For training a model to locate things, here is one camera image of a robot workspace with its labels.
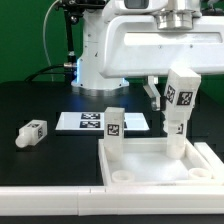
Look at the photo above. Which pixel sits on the white right obstacle wall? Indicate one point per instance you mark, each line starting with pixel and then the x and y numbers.
pixel 213 160

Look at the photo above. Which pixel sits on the black camera stand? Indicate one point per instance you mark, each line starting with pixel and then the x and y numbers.
pixel 73 12

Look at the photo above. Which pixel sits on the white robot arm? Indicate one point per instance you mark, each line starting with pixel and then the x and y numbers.
pixel 170 15

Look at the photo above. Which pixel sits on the white obstacle wall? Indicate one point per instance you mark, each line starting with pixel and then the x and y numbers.
pixel 82 201
pixel 213 160

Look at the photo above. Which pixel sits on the white front obstacle wall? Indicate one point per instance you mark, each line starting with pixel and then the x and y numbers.
pixel 82 201

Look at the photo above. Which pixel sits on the white marker base plate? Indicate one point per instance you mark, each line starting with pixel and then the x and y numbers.
pixel 88 121

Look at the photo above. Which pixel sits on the white square table top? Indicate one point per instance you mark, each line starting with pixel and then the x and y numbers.
pixel 144 163

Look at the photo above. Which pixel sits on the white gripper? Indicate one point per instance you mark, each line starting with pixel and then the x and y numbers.
pixel 133 46

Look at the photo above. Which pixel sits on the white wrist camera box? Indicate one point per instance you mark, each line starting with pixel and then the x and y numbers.
pixel 116 8

